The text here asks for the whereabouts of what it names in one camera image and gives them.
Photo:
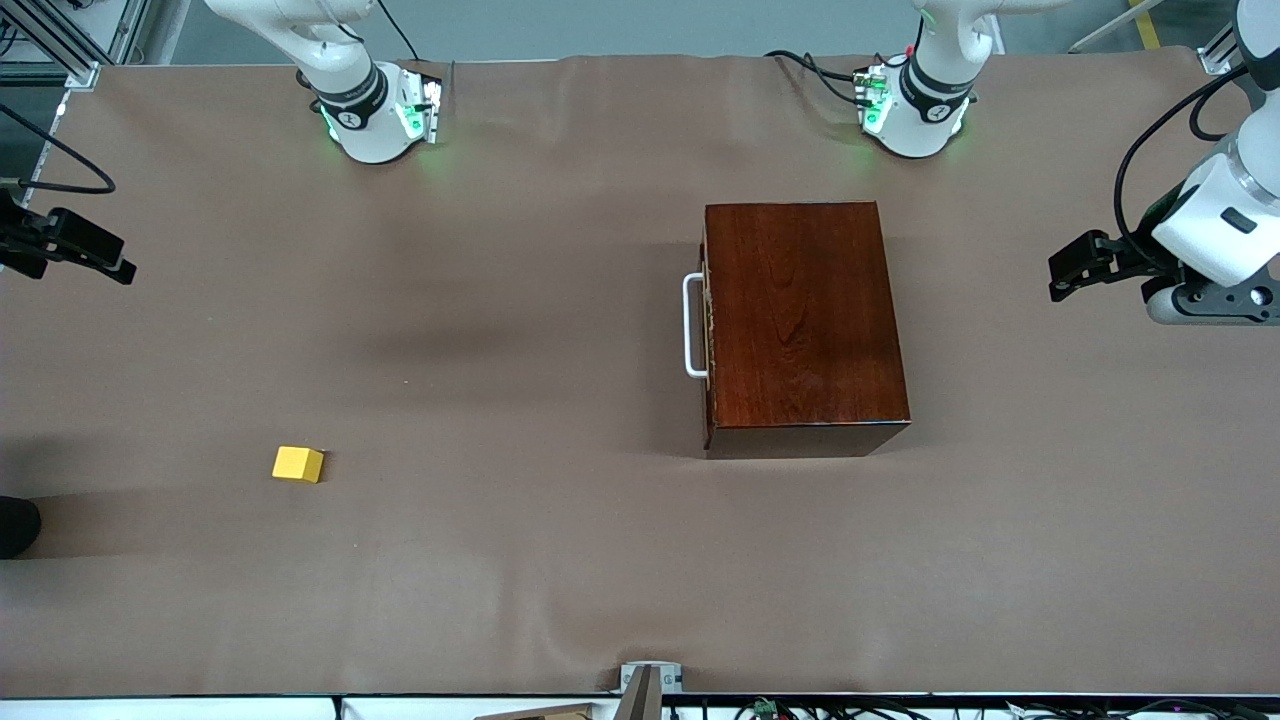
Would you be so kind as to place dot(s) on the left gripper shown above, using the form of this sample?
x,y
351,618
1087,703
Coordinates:
x,y
1130,259

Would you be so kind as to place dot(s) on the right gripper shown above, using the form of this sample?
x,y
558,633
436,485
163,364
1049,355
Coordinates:
x,y
22,243

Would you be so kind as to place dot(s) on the yellow block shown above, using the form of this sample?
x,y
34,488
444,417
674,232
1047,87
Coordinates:
x,y
298,464

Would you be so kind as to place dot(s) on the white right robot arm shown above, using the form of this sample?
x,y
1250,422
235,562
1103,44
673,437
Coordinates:
x,y
360,120

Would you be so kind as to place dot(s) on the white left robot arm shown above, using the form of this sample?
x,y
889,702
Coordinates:
x,y
935,130

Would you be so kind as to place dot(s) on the green-lit connector box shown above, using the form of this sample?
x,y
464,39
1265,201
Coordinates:
x,y
872,100
418,105

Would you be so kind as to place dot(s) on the black shoe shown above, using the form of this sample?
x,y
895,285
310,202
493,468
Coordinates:
x,y
12,525

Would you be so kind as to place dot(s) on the dark brown wooden cabinet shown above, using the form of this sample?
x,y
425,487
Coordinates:
x,y
810,320

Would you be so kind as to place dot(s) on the brown table mat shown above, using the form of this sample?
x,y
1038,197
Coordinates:
x,y
400,600

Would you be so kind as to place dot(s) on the small metal bracket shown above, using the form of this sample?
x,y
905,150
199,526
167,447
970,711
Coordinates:
x,y
650,675

